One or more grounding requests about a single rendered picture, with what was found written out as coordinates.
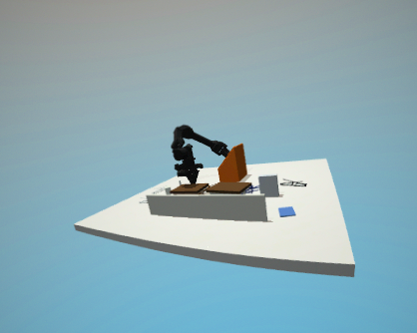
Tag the black-framed glasses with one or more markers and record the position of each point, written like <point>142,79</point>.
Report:
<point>292,183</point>

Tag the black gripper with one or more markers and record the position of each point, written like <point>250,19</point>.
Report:
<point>190,171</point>

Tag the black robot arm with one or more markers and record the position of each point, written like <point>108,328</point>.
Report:
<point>186,132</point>

